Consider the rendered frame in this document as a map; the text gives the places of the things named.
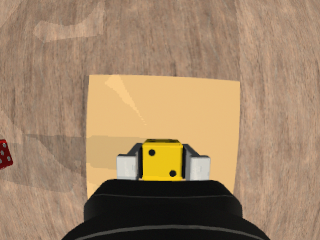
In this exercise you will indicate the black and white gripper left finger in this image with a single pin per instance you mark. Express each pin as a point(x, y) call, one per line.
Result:
point(130, 166)

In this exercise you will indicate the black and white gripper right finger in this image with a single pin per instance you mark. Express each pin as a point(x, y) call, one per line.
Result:
point(194, 166)

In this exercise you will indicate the yellow die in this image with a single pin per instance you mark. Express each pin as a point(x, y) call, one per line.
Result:
point(162, 159)

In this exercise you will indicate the red die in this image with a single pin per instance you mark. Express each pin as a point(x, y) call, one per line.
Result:
point(5, 157)

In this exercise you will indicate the tan flat mat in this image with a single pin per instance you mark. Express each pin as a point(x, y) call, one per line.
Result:
point(123, 110)

